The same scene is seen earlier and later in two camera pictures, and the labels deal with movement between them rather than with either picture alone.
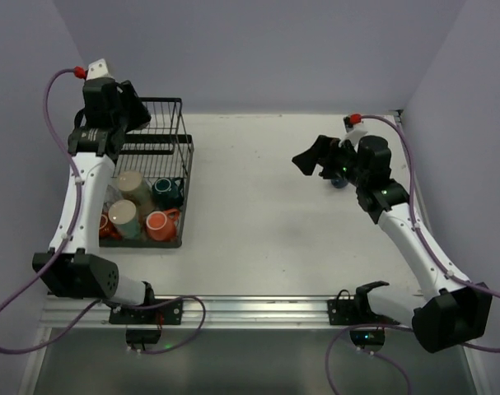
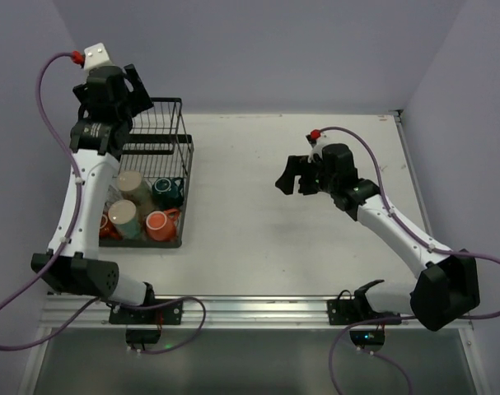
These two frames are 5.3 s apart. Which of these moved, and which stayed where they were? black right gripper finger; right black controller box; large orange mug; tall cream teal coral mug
Moved: black right gripper finger
Stayed: tall cream teal coral mug; large orange mug; right black controller box
